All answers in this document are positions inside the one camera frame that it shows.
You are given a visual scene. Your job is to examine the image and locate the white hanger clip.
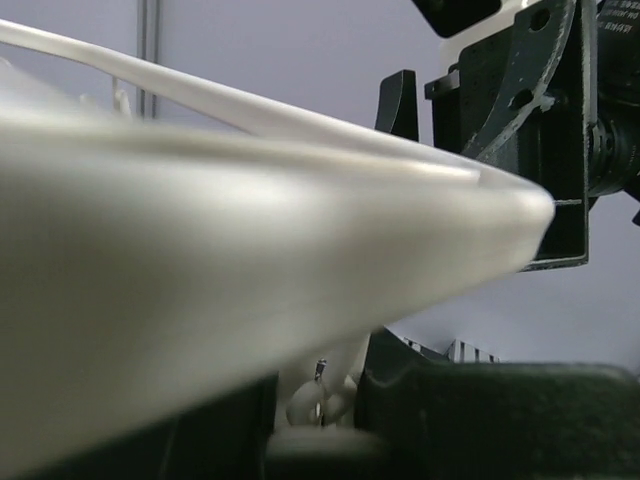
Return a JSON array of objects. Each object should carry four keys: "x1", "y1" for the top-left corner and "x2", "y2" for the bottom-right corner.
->
[{"x1": 284, "y1": 335, "x2": 370, "y2": 427}]

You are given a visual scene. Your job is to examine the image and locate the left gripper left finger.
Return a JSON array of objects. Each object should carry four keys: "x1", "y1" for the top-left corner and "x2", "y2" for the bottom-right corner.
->
[{"x1": 29, "y1": 375, "x2": 278, "y2": 479}]

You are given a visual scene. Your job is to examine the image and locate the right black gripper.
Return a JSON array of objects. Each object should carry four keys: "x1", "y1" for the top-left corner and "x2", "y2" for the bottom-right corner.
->
[{"x1": 375, "y1": 1, "x2": 639, "y2": 270}]

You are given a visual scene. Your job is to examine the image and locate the white clip hanger frame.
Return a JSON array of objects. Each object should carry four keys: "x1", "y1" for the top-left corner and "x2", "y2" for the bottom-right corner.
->
[{"x1": 1, "y1": 21, "x2": 555, "y2": 479}]

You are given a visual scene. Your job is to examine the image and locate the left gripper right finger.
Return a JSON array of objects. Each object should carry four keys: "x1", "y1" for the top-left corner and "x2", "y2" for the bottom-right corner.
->
[{"x1": 355, "y1": 330, "x2": 639, "y2": 479}]

